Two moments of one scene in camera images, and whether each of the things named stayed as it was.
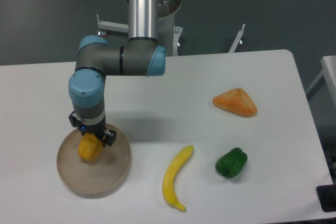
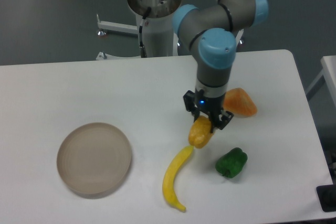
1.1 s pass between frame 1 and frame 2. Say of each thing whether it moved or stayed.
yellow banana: stayed
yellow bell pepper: moved
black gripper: moved
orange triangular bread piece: stayed
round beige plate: stayed
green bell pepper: stayed
